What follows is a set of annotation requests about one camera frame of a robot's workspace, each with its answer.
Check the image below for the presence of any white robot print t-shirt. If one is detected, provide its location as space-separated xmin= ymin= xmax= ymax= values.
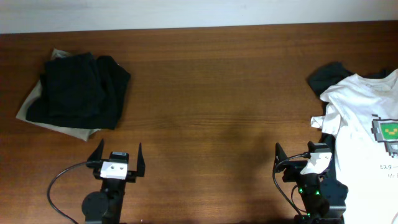
xmin=310 ymin=68 xmax=398 ymax=224

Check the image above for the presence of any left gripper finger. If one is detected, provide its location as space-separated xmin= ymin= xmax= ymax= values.
xmin=131 ymin=143 xmax=146 ymax=177
xmin=86 ymin=139 xmax=104 ymax=168

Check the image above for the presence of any folded beige garment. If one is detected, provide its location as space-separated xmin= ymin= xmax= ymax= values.
xmin=16 ymin=49 xmax=105 ymax=141

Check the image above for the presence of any dark t-shirt white lettering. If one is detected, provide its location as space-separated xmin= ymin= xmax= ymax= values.
xmin=307 ymin=61 xmax=393 ymax=215

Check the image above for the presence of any folded black garment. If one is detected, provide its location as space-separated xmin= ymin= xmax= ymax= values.
xmin=26 ymin=53 xmax=131 ymax=129

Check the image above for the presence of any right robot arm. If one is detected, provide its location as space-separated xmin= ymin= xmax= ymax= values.
xmin=272 ymin=141 xmax=348 ymax=223

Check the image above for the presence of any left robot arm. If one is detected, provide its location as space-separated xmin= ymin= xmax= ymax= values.
xmin=81 ymin=140 xmax=146 ymax=224

